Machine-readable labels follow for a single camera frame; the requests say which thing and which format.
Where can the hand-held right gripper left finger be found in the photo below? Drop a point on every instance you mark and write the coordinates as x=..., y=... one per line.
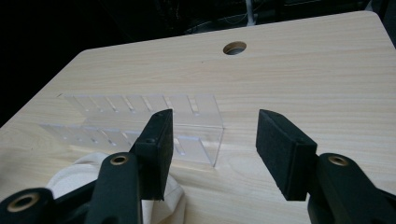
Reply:
x=155, y=149

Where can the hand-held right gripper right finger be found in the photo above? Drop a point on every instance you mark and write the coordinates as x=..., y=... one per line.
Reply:
x=285, y=155

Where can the clear acrylic slotted rack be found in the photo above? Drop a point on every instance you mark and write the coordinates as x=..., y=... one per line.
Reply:
x=193, y=124

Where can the white cloth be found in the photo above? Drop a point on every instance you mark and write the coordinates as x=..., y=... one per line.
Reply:
x=77, y=177

